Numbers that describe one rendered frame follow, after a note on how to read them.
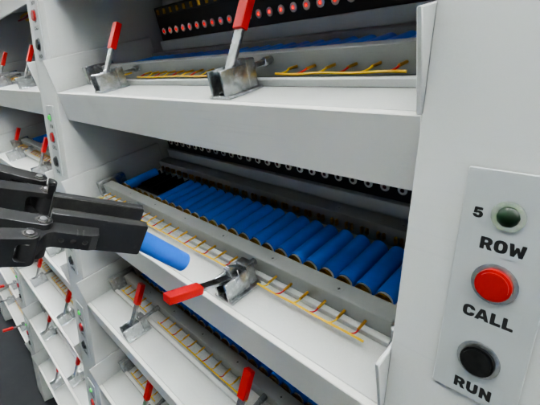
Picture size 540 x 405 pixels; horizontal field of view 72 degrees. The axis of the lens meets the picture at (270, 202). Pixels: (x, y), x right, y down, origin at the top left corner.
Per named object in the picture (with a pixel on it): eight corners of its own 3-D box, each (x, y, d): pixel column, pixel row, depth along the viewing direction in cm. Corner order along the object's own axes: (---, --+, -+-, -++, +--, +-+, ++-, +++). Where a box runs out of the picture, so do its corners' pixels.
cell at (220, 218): (255, 210, 52) (219, 233, 49) (246, 207, 54) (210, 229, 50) (252, 198, 51) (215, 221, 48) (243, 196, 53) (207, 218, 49)
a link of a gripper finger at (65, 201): (46, 227, 30) (46, 221, 30) (135, 236, 34) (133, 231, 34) (53, 196, 29) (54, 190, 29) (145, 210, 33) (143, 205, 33)
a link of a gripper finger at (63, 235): (22, 217, 26) (16, 243, 24) (99, 227, 29) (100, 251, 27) (19, 233, 27) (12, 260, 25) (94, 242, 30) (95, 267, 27)
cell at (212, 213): (245, 206, 54) (210, 229, 50) (237, 204, 55) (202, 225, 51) (243, 196, 53) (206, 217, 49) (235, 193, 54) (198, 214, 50)
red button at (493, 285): (507, 308, 17) (514, 277, 17) (470, 295, 18) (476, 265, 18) (513, 300, 18) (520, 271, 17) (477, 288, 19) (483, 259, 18)
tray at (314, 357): (384, 455, 27) (378, 366, 22) (83, 228, 68) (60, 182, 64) (487, 292, 38) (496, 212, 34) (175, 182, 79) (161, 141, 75)
